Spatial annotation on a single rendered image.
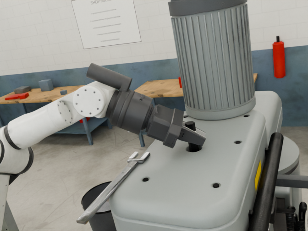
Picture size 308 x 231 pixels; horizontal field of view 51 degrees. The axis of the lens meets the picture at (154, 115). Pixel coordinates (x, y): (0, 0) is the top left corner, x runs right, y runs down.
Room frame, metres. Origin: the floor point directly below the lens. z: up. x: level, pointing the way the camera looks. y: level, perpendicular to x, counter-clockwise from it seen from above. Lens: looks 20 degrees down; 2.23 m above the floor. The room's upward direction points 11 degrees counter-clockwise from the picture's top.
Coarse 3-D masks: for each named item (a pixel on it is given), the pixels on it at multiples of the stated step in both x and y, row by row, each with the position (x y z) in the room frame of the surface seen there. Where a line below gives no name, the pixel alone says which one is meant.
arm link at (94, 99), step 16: (96, 80) 0.70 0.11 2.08; (112, 80) 0.69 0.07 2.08; (128, 80) 0.69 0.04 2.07; (80, 96) 0.65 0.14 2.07; (96, 96) 0.64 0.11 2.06; (112, 96) 0.67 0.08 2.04; (128, 96) 0.67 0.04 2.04; (80, 112) 0.64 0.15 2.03; (96, 112) 0.64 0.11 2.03; (112, 112) 0.65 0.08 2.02
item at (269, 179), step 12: (276, 132) 0.82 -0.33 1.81; (276, 144) 0.75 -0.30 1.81; (276, 156) 0.70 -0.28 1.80; (264, 168) 0.66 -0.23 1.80; (276, 168) 0.66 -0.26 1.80; (264, 180) 0.61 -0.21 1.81; (276, 180) 0.63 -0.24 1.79; (264, 192) 0.57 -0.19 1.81; (264, 204) 0.53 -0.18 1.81; (252, 216) 0.51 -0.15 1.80; (264, 216) 0.50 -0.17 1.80; (252, 228) 0.47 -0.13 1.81; (264, 228) 0.47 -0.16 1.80
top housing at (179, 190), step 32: (224, 128) 0.73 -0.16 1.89; (256, 128) 0.71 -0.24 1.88; (160, 160) 0.64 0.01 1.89; (192, 160) 0.61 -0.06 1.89; (224, 160) 0.58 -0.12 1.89; (256, 160) 0.63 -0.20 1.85; (128, 192) 0.54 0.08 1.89; (160, 192) 0.52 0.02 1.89; (192, 192) 0.49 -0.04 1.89; (224, 192) 0.48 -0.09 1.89; (256, 192) 0.60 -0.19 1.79; (128, 224) 0.50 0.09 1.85; (160, 224) 0.47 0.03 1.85; (192, 224) 0.44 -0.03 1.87; (224, 224) 0.43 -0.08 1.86
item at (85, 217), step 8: (136, 152) 0.69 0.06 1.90; (128, 160) 0.65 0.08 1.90; (136, 160) 0.65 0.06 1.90; (144, 160) 0.65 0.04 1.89; (128, 168) 0.62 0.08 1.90; (120, 176) 0.59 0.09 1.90; (112, 184) 0.57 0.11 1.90; (120, 184) 0.57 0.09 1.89; (104, 192) 0.54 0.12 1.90; (112, 192) 0.54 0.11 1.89; (96, 200) 0.52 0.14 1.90; (104, 200) 0.52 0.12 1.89; (88, 208) 0.50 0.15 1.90; (96, 208) 0.50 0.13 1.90; (80, 216) 0.48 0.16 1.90; (88, 216) 0.48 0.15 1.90
